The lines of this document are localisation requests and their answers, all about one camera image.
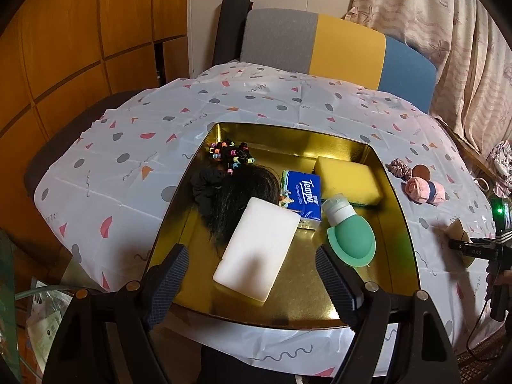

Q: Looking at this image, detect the green silicone bottle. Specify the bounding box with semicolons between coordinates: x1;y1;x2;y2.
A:
321;193;377;268

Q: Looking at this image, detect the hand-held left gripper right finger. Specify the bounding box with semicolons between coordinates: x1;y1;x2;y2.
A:
315;244;459;384

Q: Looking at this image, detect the grey yellow blue chair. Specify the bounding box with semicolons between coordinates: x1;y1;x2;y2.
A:
240;8;437;115

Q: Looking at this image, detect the dark grey chair seat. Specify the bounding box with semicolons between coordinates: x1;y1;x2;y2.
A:
23;92;139;198

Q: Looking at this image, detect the black chair back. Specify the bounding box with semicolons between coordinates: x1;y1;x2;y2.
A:
211;0;253;68

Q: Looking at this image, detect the pale printed curtain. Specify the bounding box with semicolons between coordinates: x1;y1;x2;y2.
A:
344;0;512;161

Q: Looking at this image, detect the black hair piece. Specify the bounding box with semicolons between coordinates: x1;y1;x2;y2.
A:
202;166;281;254

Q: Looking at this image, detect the white patterned tablecloth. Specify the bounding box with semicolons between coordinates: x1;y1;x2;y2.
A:
34;62;499;379

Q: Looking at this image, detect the wooden cabinet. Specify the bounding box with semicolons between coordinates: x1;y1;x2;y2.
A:
0;0;189;257

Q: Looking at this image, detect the bundle of colourful hair ties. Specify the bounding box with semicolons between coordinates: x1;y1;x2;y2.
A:
209;138;256;177

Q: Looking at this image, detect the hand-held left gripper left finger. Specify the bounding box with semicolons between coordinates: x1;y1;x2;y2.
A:
46;243;190;384

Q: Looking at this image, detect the yellow sponge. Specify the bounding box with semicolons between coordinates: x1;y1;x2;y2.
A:
314;155;385;208

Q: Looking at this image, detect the white sponge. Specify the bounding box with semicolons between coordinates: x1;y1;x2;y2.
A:
213;197;301;304

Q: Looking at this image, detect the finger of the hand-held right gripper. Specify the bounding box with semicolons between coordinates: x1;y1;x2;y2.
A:
448;237;500;260

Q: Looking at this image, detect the gold metal tray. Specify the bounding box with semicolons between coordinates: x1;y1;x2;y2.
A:
143;121;421;331

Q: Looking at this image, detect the floral cloth bag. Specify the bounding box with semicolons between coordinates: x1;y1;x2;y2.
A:
490;141;512;198

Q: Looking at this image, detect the black cable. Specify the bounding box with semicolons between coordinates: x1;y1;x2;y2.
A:
466;300;497;358

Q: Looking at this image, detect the mauve scrunchie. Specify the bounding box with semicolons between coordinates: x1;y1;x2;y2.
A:
389;159;414;179

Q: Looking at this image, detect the blue tissue packet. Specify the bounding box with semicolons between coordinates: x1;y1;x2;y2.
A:
278;169;324;229

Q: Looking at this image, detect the clear plastic bag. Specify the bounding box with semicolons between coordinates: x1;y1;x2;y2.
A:
16;284;81;369

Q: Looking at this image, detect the black scrunchie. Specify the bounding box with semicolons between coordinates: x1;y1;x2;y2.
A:
190;167;227;212

